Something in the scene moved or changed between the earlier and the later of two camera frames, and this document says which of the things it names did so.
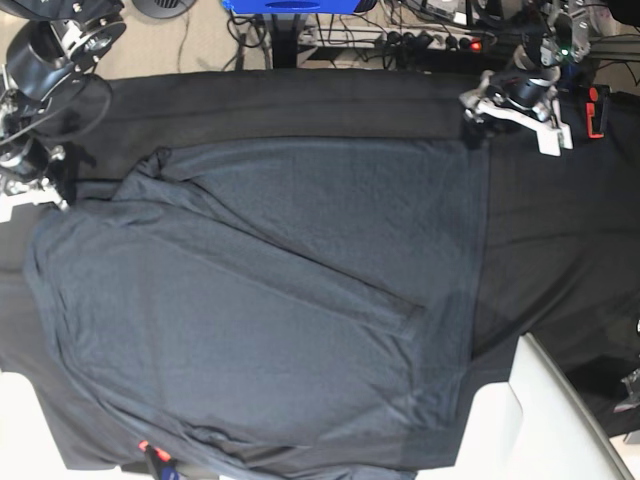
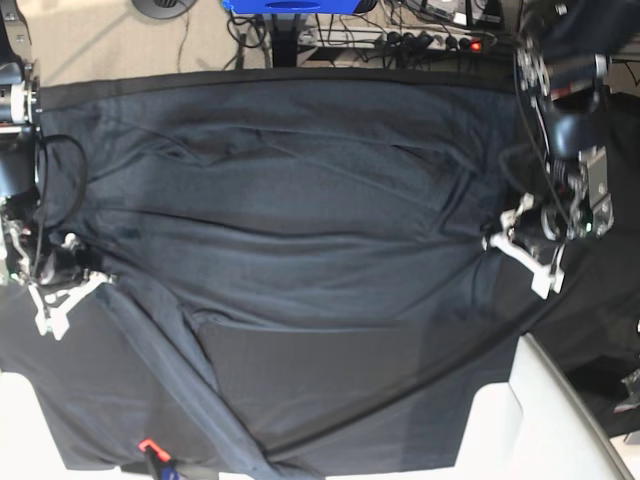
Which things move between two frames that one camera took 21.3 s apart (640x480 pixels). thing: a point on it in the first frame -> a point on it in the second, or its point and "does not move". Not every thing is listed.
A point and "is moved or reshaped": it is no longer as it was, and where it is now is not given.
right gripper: [531, 92] -> [577, 204]
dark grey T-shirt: [272, 307] is moved or reshaped
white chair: [531, 427] does not move
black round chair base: [164, 9] does not move
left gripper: [25, 160] -> [35, 255]
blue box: [291, 6] does not move
